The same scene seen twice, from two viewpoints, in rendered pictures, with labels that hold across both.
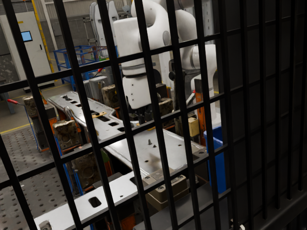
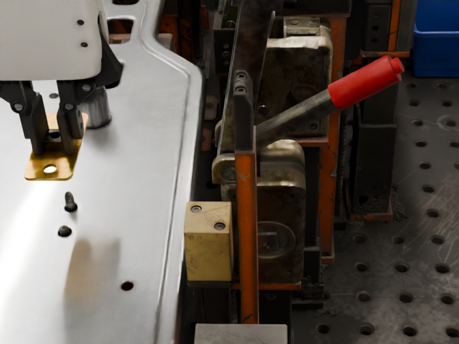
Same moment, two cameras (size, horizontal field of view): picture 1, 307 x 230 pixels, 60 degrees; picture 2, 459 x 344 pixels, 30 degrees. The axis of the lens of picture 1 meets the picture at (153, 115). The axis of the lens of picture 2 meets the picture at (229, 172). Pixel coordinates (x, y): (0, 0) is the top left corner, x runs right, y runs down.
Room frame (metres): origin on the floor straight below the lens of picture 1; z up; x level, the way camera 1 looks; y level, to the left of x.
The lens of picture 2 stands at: (0.45, -0.39, 1.50)
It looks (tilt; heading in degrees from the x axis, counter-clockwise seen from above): 41 degrees down; 34
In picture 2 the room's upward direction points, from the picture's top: 2 degrees counter-clockwise
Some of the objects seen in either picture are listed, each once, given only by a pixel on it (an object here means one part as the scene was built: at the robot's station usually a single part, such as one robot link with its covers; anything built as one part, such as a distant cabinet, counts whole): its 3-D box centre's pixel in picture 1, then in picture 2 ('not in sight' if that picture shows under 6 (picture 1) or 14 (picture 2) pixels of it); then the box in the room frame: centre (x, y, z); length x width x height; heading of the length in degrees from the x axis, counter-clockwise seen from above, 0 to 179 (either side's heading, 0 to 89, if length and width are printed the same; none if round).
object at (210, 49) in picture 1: (205, 67); not in sight; (1.41, -0.32, 1.10); 0.19 x 0.12 x 0.24; 63
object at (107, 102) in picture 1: (116, 118); not in sight; (1.44, 0.21, 0.89); 0.13 x 0.11 x 0.38; 121
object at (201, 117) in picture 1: (205, 149); (251, 340); (0.81, -0.16, 0.95); 0.03 x 0.01 x 0.50; 31
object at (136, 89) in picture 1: (139, 88); (26, 2); (0.82, 0.03, 1.20); 0.10 x 0.07 x 0.11; 121
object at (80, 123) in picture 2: (150, 113); (80, 110); (0.83, 0.01, 1.10); 0.03 x 0.03 x 0.07; 31
